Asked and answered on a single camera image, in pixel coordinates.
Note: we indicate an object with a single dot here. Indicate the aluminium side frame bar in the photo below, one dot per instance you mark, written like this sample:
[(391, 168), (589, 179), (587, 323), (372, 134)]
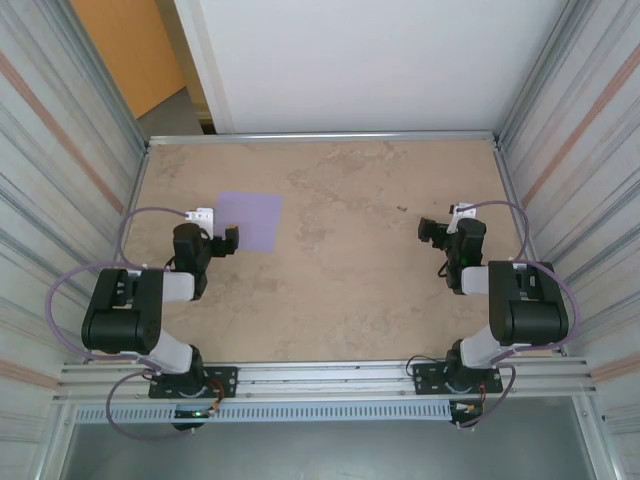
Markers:
[(515, 210), (131, 210)]

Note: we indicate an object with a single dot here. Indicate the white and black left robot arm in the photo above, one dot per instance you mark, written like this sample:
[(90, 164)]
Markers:
[(125, 310)]

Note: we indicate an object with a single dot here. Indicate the white door frame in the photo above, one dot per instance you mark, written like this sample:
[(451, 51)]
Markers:
[(205, 65)]

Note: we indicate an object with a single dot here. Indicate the purple cloth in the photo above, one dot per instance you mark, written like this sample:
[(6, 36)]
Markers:
[(255, 220)]

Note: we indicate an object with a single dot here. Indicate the small black controller board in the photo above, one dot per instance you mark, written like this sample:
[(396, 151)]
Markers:
[(190, 413), (465, 409)]

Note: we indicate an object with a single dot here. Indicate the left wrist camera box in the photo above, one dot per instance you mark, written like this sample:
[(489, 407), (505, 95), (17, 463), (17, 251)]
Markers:
[(202, 216)]

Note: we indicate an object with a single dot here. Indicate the aluminium cross frame bar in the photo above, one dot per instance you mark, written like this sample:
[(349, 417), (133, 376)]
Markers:
[(325, 136)]

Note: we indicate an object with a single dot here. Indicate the grey metal shelf sheet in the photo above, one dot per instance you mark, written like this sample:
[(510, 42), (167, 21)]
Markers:
[(325, 452)]

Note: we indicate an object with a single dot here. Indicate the long aluminium mounting rail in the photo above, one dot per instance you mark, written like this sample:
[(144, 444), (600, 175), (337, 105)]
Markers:
[(325, 380)]

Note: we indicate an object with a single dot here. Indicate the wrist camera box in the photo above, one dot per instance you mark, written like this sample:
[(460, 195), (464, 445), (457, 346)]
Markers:
[(462, 207), (202, 216)]

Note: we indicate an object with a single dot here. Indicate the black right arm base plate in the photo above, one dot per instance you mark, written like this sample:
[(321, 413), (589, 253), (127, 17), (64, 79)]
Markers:
[(425, 380)]

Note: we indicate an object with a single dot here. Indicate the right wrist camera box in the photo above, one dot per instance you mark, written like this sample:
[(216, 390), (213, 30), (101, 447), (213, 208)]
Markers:
[(462, 207)]

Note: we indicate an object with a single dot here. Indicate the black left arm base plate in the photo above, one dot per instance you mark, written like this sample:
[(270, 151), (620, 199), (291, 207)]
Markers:
[(225, 382)]

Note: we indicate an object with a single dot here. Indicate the orange wooden door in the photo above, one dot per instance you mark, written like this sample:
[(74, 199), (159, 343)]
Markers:
[(130, 50)]

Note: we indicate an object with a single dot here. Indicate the corrugated metal side panel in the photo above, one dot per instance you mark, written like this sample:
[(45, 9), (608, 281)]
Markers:
[(590, 175), (45, 175)]

